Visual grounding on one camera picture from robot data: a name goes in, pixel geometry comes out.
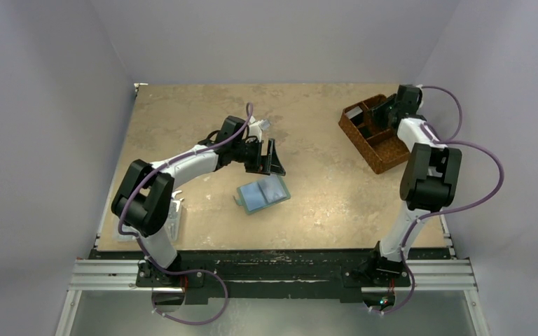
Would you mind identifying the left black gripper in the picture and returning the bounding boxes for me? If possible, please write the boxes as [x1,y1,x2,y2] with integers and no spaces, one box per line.
[232,139,284,176]

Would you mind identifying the green card holder wallet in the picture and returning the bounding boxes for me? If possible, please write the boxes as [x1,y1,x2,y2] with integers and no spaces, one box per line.
[234,175,291,215]

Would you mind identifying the brown woven divided basket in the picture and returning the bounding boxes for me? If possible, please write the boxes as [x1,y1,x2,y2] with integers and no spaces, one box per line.
[338,94,410,174]

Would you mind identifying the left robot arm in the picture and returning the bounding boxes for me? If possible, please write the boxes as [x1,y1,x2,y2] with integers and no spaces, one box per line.
[111,115,286,286]

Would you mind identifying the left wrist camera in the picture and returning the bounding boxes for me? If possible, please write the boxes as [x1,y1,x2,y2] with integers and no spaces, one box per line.
[256,120,271,131]

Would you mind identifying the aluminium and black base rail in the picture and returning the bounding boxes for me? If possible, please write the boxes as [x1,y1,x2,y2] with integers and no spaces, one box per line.
[69,248,476,305]

